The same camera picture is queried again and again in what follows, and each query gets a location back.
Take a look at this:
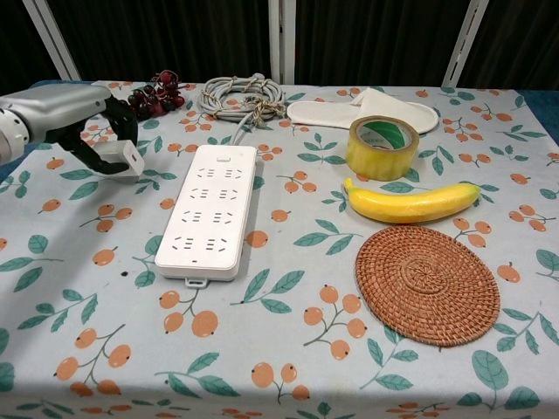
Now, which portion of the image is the floral print tablecloth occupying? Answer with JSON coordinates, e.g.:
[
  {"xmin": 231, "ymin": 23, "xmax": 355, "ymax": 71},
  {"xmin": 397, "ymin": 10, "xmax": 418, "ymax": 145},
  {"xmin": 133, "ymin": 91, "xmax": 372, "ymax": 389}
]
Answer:
[{"xmin": 0, "ymin": 79, "xmax": 559, "ymax": 419}]

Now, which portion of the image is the black curtain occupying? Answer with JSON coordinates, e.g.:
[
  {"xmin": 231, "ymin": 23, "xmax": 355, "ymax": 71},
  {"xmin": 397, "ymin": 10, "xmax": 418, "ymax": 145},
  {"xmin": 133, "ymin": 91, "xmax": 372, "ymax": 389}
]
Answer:
[{"xmin": 0, "ymin": 0, "xmax": 559, "ymax": 91}]

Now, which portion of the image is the round woven rattan coaster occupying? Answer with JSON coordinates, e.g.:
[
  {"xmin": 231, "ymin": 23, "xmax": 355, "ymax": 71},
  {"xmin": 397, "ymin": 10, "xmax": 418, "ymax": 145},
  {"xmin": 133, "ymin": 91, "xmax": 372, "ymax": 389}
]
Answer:
[{"xmin": 355, "ymin": 224, "xmax": 501, "ymax": 348}]

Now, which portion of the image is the white cloth slipper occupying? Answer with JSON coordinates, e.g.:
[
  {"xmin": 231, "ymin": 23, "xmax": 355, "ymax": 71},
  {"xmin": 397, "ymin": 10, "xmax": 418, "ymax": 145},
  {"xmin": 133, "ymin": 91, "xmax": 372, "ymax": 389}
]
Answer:
[{"xmin": 286, "ymin": 86, "xmax": 440, "ymax": 135}]

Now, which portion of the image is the white charger adapter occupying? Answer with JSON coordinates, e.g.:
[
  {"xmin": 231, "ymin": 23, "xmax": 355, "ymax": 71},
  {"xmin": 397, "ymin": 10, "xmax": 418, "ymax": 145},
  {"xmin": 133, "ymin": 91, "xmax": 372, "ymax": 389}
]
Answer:
[{"xmin": 93, "ymin": 139, "xmax": 145, "ymax": 183}]

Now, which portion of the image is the yellow banana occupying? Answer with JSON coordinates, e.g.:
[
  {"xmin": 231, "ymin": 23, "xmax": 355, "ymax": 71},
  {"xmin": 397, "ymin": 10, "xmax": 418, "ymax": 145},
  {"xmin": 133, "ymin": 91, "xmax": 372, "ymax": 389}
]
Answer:
[{"xmin": 342, "ymin": 176, "xmax": 482, "ymax": 225}]

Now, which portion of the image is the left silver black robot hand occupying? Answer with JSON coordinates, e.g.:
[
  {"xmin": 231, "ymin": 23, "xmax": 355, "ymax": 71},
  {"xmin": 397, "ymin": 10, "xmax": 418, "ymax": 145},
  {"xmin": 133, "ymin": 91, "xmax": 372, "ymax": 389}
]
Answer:
[{"xmin": 0, "ymin": 85, "xmax": 141, "ymax": 176}]

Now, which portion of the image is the clear packing tape roll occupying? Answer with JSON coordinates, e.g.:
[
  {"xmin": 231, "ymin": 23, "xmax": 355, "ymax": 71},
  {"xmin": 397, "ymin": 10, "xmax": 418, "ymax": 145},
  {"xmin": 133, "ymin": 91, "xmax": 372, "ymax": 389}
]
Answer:
[{"xmin": 345, "ymin": 115, "xmax": 420, "ymax": 182}]

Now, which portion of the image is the white power strip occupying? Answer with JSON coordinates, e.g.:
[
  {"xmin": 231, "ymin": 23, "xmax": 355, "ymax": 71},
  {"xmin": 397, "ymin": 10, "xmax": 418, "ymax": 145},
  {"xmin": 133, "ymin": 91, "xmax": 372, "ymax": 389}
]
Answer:
[{"xmin": 154, "ymin": 144, "xmax": 259, "ymax": 290}]

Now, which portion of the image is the white metal frame post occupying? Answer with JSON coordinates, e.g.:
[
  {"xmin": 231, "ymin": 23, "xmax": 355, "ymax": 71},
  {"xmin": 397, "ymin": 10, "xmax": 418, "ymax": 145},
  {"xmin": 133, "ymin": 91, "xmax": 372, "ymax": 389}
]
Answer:
[
  {"xmin": 24, "ymin": 0, "xmax": 82, "ymax": 82},
  {"xmin": 267, "ymin": 0, "xmax": 298, "ymax": 85},
  {"xmin": 440, "ymin": 0, "xmax": 489, "ymax": 88}
]

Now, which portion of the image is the grey coiled power cable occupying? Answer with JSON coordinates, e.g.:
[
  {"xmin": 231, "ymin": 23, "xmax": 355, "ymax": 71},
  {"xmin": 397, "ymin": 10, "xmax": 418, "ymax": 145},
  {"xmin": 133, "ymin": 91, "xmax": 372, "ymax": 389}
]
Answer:
[{"xmin": 194, "ymin": 73, "xmax": 287, "ymax": 148}]

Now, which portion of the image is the dark red grape bunch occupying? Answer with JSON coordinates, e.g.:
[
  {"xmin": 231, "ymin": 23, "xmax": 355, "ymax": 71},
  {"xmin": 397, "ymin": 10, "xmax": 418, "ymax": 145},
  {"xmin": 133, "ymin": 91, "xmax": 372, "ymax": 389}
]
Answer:
[{"xmin": 126, "ymin": 69, "xmax": 190, "ymax": 121}]

